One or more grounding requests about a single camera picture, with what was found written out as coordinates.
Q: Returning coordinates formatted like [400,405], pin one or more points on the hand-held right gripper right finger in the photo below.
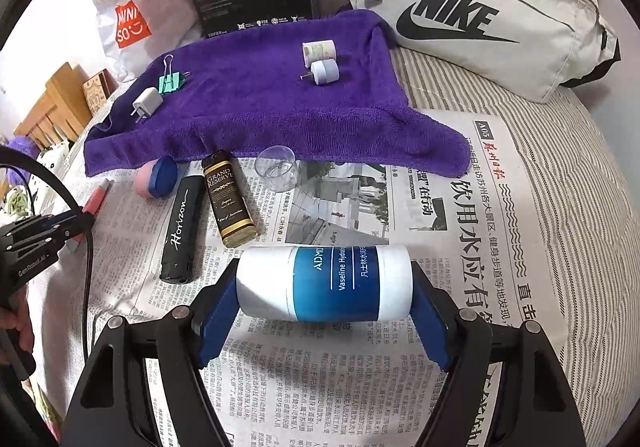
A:
[431,322]

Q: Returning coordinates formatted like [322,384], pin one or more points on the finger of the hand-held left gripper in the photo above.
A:
[75,232]
[50,222]

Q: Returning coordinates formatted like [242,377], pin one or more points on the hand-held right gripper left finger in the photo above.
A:
[217,322]

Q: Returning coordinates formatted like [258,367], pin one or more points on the pink tube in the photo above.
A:
[97,197]

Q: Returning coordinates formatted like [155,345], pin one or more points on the black tube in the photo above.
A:
[182,229]

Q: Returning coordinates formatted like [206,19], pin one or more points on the pink and blue round container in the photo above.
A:
[157,177]

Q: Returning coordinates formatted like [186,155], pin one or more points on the white and blue lotion bottle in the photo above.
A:
[325,284]

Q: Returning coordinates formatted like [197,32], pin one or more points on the small brown gold bottle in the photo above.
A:
[230,199]

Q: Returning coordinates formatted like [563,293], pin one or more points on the white square charger plug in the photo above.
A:
[147,103]

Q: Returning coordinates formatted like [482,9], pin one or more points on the clear plastic cup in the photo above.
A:
[277,169]

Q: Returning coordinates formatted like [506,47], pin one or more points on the green binder clip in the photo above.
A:
[170,83]

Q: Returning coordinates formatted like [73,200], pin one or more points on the white round plug adapter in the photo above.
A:
[324,73]

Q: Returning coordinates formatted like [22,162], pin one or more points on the small white jar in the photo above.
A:
[320,51]

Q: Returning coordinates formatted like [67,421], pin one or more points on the person's left hand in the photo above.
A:
[17,327]

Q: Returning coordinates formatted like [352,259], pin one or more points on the white dotted pillow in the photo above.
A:
[52,162]

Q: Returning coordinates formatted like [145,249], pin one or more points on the purple fluffy toy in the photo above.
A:
[22,152]

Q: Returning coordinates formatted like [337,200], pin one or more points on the newspaper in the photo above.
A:
[450,227]

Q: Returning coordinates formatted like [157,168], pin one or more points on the wooden headboard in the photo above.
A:
[50,112]

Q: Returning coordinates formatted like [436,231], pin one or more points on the patterned brown box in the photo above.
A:
[95,92]

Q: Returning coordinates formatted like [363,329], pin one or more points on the purple towel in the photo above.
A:
[260,97]

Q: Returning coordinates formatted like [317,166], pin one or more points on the grey waist bag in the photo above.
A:
[500,42]

